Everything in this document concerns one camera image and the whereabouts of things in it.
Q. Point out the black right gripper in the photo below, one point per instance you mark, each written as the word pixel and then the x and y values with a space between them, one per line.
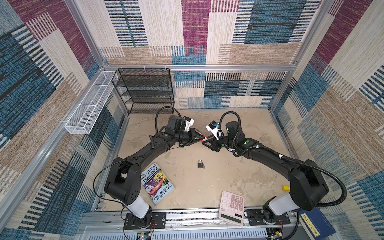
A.
pixel 214 144

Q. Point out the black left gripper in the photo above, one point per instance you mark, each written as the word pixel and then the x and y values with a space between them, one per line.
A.
pixel 192 134

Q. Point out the small black padlock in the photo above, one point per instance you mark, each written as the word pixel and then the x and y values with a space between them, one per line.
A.
pixel 201 164

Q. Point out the red padlock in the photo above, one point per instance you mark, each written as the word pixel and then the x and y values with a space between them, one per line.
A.
pixel 204 139

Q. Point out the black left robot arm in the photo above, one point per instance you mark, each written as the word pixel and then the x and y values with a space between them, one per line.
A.
pixel 124 178

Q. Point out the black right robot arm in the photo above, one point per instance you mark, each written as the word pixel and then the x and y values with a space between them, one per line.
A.
pixel 307 184

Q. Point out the purple treehouse book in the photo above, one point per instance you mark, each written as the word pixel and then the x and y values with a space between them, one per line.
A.
pixel 156 183

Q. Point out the pink calculator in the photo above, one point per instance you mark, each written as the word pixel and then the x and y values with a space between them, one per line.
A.
pixel 232 208

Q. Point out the blue box with yellow label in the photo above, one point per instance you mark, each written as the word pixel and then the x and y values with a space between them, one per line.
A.
pixel 316 224

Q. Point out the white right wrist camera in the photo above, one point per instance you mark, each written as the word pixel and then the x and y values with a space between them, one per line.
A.
pixel 213 127

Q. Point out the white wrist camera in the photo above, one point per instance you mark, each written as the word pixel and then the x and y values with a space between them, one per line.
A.
pixel 186 123
pixel 213 127

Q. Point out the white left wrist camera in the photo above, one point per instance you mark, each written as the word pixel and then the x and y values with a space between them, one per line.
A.
pixel 186 123

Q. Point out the black wire shelf rack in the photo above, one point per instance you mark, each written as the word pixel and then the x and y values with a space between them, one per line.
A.
pixel 144 90

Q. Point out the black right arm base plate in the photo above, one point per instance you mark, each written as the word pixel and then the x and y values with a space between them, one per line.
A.
pixel 256 217

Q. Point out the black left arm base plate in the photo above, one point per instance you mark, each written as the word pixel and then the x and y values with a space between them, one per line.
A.
pixel 156 220

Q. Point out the white wire mesh basket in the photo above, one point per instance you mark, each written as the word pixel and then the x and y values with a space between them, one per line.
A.
pixel 87 112

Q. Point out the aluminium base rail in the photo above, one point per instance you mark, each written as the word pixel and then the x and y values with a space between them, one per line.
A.
pixel 181 224

